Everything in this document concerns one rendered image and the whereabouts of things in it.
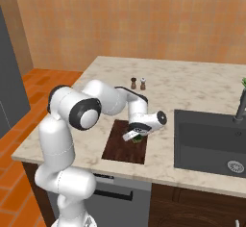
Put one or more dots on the green sponge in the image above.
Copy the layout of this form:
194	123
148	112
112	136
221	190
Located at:
139	139

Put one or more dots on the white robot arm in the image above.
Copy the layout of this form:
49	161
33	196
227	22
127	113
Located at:
61	141

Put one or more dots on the grey dishwasher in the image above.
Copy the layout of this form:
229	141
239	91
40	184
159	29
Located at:
137	208

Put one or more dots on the brown pepper shaker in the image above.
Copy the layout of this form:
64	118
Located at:
133	83

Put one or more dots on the dark grey tap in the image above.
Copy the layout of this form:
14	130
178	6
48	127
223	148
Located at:
240	109

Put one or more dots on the white-topped salt shaker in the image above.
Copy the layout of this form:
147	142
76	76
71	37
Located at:
142	84

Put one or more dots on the dark brown cupboard door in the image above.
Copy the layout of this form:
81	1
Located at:
195	208

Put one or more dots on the green plant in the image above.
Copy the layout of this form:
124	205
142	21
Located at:
244	82

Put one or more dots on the dark brown cutting board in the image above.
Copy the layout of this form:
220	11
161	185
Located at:
120	149

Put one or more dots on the dark grey fridge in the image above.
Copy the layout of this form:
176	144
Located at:
11	86

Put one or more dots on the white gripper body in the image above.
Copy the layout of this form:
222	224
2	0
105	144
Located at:
130	136

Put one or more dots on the dark grey sink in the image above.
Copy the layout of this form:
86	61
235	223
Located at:
205	141

